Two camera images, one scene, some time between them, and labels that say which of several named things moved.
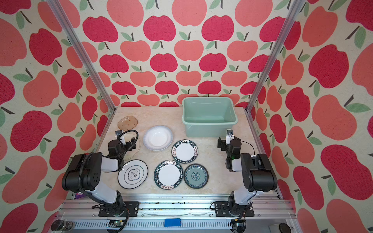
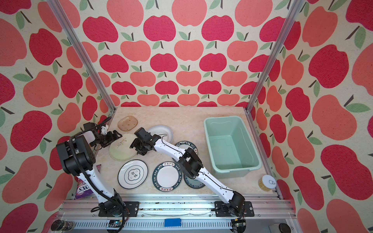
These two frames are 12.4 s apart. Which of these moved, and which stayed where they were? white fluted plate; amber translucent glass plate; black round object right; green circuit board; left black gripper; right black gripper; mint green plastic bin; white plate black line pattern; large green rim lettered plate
Moved: right black gripper; mint green plastic bin; left black gripper
Stayed: white fluted plate; large green rim lettered plate; white plate black line pattern; black round object right; amber translucent glass plate; green circuit board
